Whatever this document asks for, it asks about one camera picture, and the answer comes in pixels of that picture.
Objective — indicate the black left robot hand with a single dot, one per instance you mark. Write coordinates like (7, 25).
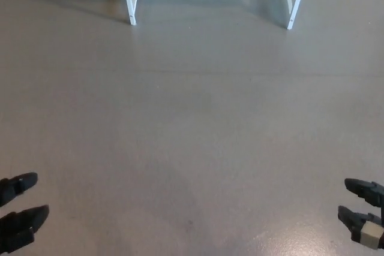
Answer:
(18, 223)

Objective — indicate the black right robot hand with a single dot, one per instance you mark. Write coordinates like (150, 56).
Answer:
(366, 191)

